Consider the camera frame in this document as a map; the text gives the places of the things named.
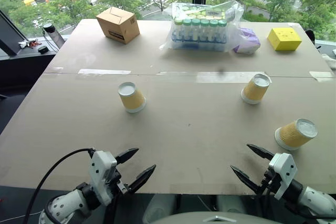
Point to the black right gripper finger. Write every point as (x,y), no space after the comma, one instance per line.
(261,152)
(248,181)

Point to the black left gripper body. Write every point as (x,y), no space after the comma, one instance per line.
(116,182)

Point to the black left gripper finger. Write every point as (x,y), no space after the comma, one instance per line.
(141,178)
(127,155)

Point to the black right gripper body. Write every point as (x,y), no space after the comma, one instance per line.
(270,180)

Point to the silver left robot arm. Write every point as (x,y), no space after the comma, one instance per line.
(67,205)

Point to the yellow ribbed paper cup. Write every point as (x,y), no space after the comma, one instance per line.
(132,100)
(253,91)
(292,136)

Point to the grey robot torso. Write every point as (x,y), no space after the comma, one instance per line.
(210,218)

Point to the clear tape strip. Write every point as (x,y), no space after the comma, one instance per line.
(103,71)
(321,75)

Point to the purple plastic pack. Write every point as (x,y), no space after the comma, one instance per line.
(248,41)

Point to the yellow box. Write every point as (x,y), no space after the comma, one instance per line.
(284,39)

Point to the blue test tube rack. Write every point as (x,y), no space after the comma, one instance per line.
(199,42)

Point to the brown cardboard box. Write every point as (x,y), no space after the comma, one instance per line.
(118,26)

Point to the green capped test tube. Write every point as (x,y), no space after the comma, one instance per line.
(187,26)
(213,27)
(196,26)
(204,27)
(222,27)
(178,27)

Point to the black side counter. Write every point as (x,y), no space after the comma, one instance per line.
(23,69)

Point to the small black round puck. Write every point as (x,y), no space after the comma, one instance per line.
(42,49)

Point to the clear plastic bag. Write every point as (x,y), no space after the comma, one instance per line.
(233,14)

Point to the black water bottle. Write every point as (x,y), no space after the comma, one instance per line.
(53,35)

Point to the red and white keyring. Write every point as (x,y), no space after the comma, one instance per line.
(27,43)

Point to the black slanted panel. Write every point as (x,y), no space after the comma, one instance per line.
(9,36)

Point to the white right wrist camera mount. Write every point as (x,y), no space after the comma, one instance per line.
(284,170)

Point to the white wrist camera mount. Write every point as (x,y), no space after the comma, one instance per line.
(101,171)
(284,170)

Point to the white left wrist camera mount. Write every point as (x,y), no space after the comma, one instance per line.
(101,171)

